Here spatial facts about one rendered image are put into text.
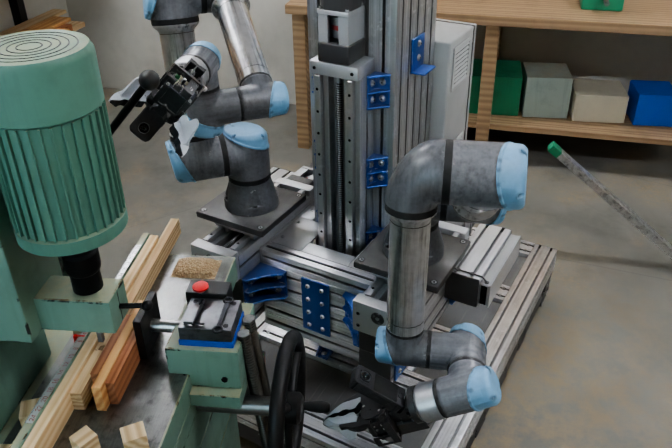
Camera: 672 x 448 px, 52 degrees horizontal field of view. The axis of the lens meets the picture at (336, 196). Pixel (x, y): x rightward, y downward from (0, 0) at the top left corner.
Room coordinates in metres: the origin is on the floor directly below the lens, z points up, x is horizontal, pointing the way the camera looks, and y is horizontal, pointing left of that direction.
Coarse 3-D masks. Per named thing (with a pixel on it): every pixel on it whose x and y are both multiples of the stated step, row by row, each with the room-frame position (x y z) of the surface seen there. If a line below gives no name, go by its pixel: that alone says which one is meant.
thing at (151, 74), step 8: (144, 72) 1.08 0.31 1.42; (152, 72) 1.08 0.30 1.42; (144, 80) 1.07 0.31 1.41; (152, 80) 1.07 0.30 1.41; (144, 88) 1.07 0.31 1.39; (152, 88) 1.07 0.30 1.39; (136, 96) 1.08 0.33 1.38; (128, 104) 1.08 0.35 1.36; (120, 112) 1.09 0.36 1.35; (128, 112) 1.09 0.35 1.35; (120, 120) 1.09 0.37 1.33; (112, 128) 1.09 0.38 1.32
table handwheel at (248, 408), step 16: (288, 336) 0.96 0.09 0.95; (288, 352) 0.92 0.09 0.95; (304, 352) 1.04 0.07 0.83; (288, 368) 0.89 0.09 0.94; (304, 368) 1.04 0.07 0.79; (272, 384) 0.86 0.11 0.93; (288, 384) 0.96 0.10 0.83; (304, 384) 1.03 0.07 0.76; (256, 400) 0.92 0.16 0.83; (272, 400) 0.83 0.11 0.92; (288, 400) 0.91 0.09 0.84; (304, 400) 1.01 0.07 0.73; (272, 416) 0.81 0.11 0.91; (288, 416) 0.89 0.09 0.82; (272, 432) 0.80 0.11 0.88; (288, 432) 0.90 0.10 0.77
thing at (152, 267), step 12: (168, 228) 1.35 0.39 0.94; (180, 228) 1.39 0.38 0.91; (168, 240) 1.31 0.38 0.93; (156, 252) 1.25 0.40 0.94; (168, 252) 1.30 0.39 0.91; (144, 264) 1.21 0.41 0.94; (156, 264) 1.22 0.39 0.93; (144, 276) 1.17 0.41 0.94; (156, 276) 1.21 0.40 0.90; (132, 288) 1.13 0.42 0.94; (144, 288) 1.15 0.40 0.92; (132, 300) 1.09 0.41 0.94; (96, 348) 0.95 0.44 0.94; (96, 360) 0.92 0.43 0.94; (84, 372) 0.89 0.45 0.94; (84, 384) 0.86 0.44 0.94; (72, 396) 0.84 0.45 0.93; (84, 396) 0.85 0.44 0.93; (84, 408) 0.84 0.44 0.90
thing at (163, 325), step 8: (152, 296) 1.03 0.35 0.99; (144, 312) 0.98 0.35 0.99; (152, 312) 1.01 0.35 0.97; (136, 320) 0.96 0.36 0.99; (144, 320) 0.97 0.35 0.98; (152, 320) 1.00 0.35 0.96; (160, 320) 1.00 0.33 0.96; (168, 320) 1.00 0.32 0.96; (176, 320) 1.00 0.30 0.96; (136, 328) 0.96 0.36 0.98; (144, 328) 0.97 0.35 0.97; (152, 328) 0.99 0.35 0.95; (160, 328) 0.99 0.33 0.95; (168, 328) 0.98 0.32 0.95; (136, 336) 0.96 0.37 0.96; (144, 336) 0.96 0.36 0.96; (152, 336) 0.99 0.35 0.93; (144, 344) 0.96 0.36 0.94; (152, 344) 0.99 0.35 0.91; (144, 352) 0.96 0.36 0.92
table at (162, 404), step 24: (168, 264) 1.26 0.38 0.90; (168, 288) 1.17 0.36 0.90; (168, 312) 1.10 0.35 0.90; (168, 336) 1.02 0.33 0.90; (144, 360) 0.96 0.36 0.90; (144, 384) 0.90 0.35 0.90; (168, 384) 0.90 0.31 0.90; (96, 408) 0.84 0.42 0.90; (120, 408) 0.84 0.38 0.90; (144, 408) 0.84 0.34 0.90; (168, 408) 0.84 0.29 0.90; (240, 408) 0.89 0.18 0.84; (72, 432) 0.79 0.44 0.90; (96, 432) 0.79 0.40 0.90; (168, 432) 0.79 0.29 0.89
